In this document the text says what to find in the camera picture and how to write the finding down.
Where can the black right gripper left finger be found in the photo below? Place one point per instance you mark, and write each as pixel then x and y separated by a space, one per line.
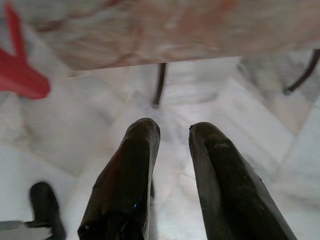
pixel 125 187

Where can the red plastic stool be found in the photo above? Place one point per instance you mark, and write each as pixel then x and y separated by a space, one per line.
pixel 20 75

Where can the dark straight table leg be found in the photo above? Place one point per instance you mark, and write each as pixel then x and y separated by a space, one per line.
pixel 160 82

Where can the black robot foot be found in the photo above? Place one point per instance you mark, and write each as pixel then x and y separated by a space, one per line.
pixel 45 205

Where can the marble pattern table board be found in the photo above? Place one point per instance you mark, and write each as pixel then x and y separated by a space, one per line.
pixel 150 30

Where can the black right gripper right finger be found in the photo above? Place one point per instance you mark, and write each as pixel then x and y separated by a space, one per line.
pixel 232 195

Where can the dark curved table leg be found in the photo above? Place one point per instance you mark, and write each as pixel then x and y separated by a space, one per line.
pixel 303 75

